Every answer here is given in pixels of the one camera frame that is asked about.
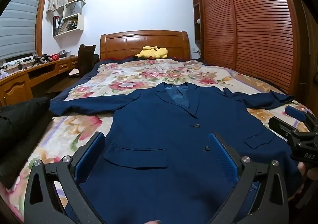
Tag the grey window blind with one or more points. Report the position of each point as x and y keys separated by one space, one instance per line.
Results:
x=19 y=27

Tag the stack of books and papers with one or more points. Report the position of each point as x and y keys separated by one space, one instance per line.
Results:
x=68 y=25

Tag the grey metal container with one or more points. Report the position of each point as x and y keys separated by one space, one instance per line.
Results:
x=65 y=52

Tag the dark brown chair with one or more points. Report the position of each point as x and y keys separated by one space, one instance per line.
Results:
x=85 y=57

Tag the red basket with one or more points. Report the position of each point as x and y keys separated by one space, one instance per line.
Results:
x=55 y=57

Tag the wooden bed headboard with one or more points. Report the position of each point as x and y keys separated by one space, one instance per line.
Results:
x=129 y=45

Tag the wooden window frame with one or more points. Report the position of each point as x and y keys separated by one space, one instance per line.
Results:
x=41 y=15

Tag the person's right hand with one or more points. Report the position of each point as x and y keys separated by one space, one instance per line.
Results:
x=302 y=169

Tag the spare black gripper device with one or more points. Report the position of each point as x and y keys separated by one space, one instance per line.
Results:
x=37 y=59
x=46 y=58

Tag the wooden desk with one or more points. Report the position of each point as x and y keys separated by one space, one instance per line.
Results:
x=15 y=89

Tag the wooden louvered wardrobe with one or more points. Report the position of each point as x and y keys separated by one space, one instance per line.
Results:
x=260 y=27

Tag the white plastic bag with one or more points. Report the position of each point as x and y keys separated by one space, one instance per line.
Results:
x=3 y=73

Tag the navy blue suit jacket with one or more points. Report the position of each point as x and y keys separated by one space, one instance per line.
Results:
x=159 y=124

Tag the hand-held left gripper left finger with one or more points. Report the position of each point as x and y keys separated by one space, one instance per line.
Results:
x=90 y=154

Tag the black binders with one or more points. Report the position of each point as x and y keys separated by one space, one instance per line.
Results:
x=56 y=25

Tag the white paper bag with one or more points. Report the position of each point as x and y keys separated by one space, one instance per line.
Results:
x=73 y=9

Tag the floral blanket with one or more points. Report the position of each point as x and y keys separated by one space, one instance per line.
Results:
x=124 y=77

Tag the white wall shelf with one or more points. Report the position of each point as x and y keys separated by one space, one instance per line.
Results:
x=81 y=23

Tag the black folded clothes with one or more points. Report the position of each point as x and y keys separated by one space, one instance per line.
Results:
x=19 y=119

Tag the yellow plush toy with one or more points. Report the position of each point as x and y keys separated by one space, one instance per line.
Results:
x=154 y=52

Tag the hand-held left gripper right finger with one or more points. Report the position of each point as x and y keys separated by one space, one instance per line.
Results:
x=223 y=156

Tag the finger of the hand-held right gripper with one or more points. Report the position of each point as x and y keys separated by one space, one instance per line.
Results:
x=280 y=125
x=295 y=113

